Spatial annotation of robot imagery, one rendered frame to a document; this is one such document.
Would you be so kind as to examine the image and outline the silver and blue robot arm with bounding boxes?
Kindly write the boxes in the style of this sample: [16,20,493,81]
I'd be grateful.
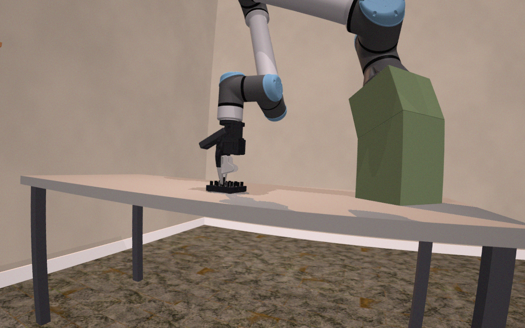
[217,0,408,122]

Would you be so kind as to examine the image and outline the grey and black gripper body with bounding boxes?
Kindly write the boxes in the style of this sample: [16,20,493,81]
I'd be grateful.
[216,120,246,155]

